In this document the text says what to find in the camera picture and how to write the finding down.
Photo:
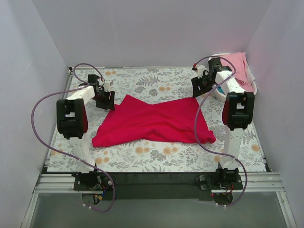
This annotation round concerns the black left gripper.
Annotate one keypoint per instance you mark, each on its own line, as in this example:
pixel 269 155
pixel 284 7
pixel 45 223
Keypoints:
pixel 104 98

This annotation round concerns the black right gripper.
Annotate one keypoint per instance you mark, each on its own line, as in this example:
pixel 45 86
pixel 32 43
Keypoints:
pixel 200 83

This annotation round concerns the red t shirt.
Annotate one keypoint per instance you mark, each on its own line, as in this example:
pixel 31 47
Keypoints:
pixel 172 121

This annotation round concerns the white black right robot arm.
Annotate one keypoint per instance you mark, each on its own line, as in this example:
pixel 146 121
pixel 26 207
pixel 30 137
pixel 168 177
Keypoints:
pixel 237 114

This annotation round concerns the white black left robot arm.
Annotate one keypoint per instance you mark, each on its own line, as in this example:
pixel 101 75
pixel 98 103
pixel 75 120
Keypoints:
pixel 72 123

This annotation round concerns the blue garment in basket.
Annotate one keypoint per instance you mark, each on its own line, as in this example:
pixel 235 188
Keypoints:
pixel 220 90

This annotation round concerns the floral table mat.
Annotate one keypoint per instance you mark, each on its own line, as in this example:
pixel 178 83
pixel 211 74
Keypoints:
pixel 155 85

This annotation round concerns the pink t shirt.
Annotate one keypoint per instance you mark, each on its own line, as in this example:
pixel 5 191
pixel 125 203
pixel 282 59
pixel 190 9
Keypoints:
pixel 239 61

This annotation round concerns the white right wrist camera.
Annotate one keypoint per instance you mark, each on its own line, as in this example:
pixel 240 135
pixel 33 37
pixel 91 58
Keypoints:
pixel 199 69

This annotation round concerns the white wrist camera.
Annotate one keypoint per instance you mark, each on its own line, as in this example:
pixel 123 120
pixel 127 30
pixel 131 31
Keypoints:
pixel 199 69
pixel 107 85

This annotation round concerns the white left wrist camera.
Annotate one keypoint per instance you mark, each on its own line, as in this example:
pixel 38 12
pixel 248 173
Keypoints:
pixel 107 85

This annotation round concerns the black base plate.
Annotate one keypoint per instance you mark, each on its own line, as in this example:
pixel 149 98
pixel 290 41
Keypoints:
pixel 156 185

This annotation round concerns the aluminium frame rail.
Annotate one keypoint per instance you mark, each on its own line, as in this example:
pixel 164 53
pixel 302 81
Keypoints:
pixel 64 183

